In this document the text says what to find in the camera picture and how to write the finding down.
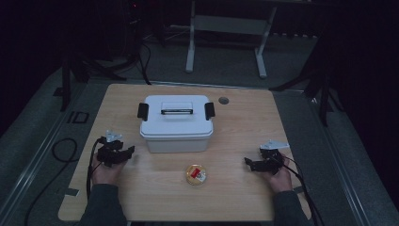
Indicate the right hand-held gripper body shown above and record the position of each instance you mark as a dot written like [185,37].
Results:
[273,157]

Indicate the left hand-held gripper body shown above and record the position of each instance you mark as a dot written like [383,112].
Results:
[108,150]

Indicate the white storage box base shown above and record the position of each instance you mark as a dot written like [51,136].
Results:
[177,145]

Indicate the white plastic storage box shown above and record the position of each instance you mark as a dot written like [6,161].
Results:
[175,124]

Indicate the person's left hand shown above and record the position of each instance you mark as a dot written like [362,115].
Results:
[106,175]

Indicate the person's right hand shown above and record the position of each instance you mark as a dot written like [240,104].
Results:
[280,180]

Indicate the grey round table grommet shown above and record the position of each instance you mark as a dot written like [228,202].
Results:
[223,100]

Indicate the black tripod stand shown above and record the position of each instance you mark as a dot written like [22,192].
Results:
[323,91]
[75,67]

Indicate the white metal stand frame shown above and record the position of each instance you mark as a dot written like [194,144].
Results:
[230,25]

